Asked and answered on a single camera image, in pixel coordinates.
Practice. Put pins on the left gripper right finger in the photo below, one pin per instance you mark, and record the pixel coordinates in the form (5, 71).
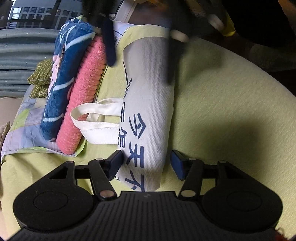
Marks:
(187, 170)

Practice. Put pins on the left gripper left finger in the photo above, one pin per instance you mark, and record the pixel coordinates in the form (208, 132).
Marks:
(102, 171)

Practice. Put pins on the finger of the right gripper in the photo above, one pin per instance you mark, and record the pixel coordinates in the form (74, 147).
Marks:
(109, 40)
(176, 43)

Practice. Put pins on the white canvas shopping bag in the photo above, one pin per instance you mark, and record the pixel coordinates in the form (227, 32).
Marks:
(139, 122)

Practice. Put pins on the blue patterned folded blanket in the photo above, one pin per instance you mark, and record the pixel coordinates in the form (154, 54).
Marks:
(70, 45)

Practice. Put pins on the pink ribbed folded towel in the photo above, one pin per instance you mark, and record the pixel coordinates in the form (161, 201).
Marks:
(85, 86)

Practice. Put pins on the light green bed sheet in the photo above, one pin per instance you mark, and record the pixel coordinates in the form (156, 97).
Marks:
(225, 108)

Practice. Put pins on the pastel patchwork quilt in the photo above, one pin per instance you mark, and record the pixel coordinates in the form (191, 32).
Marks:
(25, 134)

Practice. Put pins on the green zigzag pattern cushion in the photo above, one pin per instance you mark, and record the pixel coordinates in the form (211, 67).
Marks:
(40, 79)

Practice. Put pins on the grey-blue curtain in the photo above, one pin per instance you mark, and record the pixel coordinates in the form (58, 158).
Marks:
(21, 50)

